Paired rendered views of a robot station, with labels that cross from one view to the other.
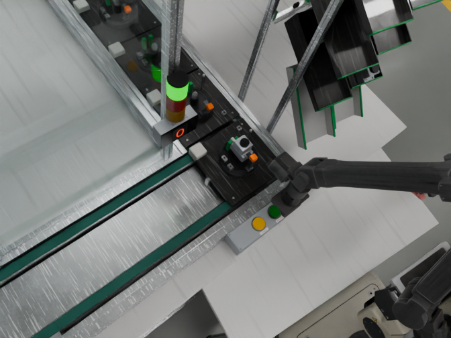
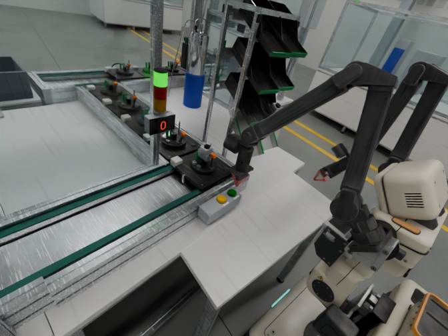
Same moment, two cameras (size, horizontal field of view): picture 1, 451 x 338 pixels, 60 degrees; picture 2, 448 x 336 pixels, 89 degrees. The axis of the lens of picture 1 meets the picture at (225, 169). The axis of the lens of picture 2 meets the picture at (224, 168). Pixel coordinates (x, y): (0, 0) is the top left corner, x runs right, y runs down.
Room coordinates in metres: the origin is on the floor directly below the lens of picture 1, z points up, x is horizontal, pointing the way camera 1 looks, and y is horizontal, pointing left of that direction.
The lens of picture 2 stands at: (-0.29, -0.18, 1.68)
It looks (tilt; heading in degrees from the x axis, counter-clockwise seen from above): 37 degrees down; 3
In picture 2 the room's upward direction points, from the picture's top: 14 degrees clockwise
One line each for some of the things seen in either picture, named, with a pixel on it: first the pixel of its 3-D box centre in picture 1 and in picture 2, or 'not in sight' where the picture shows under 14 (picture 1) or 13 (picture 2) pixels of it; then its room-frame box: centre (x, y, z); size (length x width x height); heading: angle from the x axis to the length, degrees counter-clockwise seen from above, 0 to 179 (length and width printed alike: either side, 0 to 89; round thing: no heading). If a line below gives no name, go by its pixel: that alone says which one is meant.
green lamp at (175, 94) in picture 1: (177, 86); (160, 78); (0.52, 0.17, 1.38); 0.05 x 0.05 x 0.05
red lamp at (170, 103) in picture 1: (176, 98); (160, 91); (0.52, 0.17, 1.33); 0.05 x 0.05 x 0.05
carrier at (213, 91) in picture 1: (194, 98); (174, 135); (0.75, 0.19, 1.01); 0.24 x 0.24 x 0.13; 58
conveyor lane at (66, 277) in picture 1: (160, 208); (148, 195); (0.38, 0.15, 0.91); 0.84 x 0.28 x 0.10; 148
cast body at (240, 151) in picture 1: (240, 145); (205, 151); (0.62, -0.02, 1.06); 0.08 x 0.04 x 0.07; 58
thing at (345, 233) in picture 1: (292, 198); (243, 197); (0.61, -0.27, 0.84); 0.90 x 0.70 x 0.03; 140
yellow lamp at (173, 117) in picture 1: (175, 109); (159, 103); (0.52, 0.17, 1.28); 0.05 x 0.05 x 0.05
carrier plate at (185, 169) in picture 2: (237, 160); (203, 167); (0.62, -0.03, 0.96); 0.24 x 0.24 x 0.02; 58
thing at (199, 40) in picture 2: not in sight; (199, 47); (1.55, 0.33, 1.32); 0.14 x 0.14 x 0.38
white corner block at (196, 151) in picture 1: (197, 151); (176, 162); (0.59, 0.11, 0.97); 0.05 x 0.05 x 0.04; 58
